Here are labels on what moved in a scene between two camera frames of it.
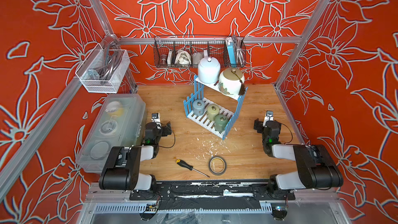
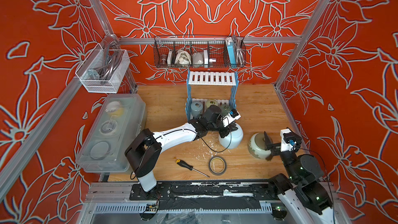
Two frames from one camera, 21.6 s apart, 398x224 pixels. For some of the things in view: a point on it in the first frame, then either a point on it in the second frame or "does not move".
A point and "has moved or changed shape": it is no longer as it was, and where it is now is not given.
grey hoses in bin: (112, 61) does not move
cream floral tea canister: (231, 81) -> (256, 145)
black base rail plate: (211, 195) does not move
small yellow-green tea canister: (212, 110) has moved or changed shape
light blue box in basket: (231, 54) does not move
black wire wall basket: (186, 51) does not move
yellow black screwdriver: (187, 166) does not move
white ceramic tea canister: (209, 70) -> (233, 140)
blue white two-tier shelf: (203, 120) has moved or changed shape
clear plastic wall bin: (102, 70) does not move
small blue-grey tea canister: (198, 107) does not move
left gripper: (162, 129) -> (228, 129)
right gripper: (260, 124) -> (269, 146)
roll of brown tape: (217, 173) does not move
